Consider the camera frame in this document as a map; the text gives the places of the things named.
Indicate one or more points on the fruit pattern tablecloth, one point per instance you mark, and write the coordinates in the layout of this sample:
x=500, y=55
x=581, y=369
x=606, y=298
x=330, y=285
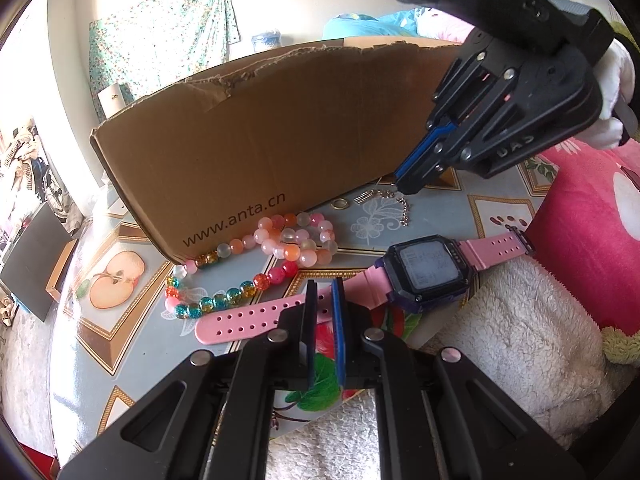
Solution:
x=118, y=329

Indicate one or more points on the blue patterned quilt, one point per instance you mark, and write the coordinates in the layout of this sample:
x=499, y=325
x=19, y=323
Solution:
x=399, y=24

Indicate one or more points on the white gloved hand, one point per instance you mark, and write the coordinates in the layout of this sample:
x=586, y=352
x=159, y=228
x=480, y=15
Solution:
x=616, y=76

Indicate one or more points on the water jug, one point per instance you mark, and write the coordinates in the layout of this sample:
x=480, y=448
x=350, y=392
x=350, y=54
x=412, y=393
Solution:
x=266, y=41

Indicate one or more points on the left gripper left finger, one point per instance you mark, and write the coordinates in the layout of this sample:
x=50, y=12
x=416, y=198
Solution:
x=210, y=417

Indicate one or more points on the pink floral blanket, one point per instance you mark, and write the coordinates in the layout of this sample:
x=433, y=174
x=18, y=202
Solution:
x=586, y=231

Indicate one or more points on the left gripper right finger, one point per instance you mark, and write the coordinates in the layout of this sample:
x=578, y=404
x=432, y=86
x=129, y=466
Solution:
x=439, y=416

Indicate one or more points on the green floral curtain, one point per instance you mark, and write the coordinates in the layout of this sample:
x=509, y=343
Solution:
x=157, y=42

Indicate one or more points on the pink strap smartwatch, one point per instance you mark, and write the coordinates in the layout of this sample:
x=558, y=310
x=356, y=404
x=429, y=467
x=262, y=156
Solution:
x=416, y=276

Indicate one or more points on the small wooden stool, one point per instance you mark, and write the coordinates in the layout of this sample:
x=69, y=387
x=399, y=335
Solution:
x=57, y=277

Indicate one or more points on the dark grey cabinet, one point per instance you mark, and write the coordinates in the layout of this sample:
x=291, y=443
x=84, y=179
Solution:
x=30, y=261

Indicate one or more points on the white fluffy towel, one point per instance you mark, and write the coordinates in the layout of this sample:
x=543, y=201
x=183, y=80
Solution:
x=523, y=329

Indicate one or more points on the small silver hair clip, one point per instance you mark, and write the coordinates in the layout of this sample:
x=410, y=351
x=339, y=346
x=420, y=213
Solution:
x=364, y=197

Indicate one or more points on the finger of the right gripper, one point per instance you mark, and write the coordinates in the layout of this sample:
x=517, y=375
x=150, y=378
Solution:
x=434, y=135
x=425, y=179

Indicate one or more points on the brown cardboard box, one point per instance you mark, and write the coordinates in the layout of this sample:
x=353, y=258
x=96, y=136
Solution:
x=198, y=162

